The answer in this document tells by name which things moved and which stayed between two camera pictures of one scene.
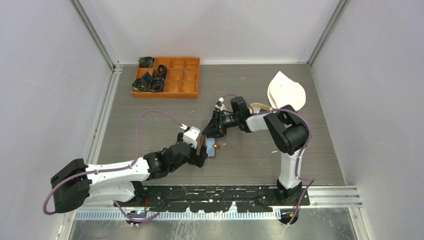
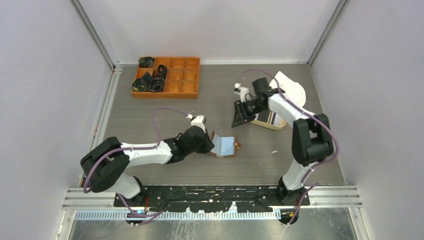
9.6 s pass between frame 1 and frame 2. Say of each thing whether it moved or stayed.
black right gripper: moved
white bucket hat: stayed
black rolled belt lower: stayed
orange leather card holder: moved
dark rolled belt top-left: stayed
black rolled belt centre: stayed
